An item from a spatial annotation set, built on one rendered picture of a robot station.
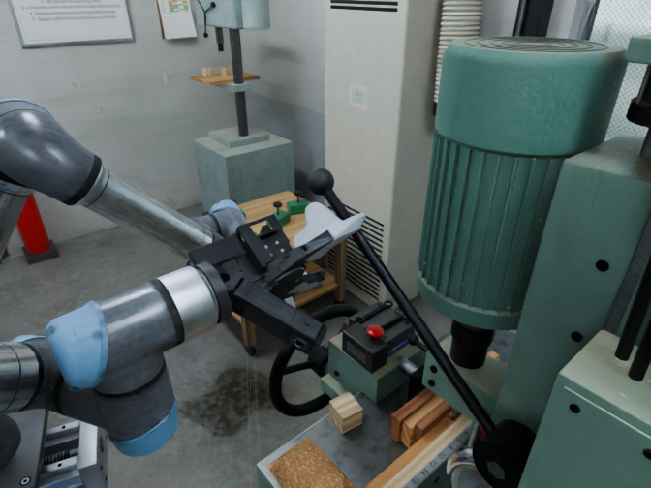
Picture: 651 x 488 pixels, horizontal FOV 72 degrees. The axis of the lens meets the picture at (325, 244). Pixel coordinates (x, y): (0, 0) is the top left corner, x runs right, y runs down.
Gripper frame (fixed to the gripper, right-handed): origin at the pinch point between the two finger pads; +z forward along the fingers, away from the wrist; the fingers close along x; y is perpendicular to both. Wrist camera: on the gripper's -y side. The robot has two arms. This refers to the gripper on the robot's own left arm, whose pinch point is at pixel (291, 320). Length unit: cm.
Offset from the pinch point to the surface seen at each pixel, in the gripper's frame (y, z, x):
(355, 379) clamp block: -11.6, 19.2, 0.9
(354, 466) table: -15.5, 31.1, 11.8
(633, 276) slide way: -65, 29, 5
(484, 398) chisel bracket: -35.5, 32.8, -0.8
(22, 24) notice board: 88, -249, 6
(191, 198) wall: 195, -190, -83
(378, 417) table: -14.0, 27.1, 2.4
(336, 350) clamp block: -11.8, 13.0, 1.3
